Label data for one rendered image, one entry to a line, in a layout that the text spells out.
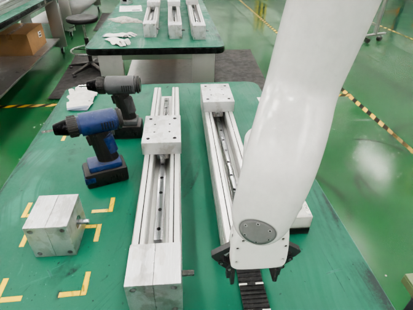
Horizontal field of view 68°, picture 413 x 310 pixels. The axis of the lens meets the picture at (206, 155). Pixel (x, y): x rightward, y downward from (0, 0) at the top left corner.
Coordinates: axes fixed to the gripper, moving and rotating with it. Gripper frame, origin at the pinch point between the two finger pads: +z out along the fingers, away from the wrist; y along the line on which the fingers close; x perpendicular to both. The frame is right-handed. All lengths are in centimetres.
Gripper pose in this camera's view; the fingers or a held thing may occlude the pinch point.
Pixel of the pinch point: (252, 272)
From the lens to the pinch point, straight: 65.4
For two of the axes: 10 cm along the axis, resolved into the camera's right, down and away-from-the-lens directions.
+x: -0.8, -5.8, 8.1
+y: 10.0, -0.3, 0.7
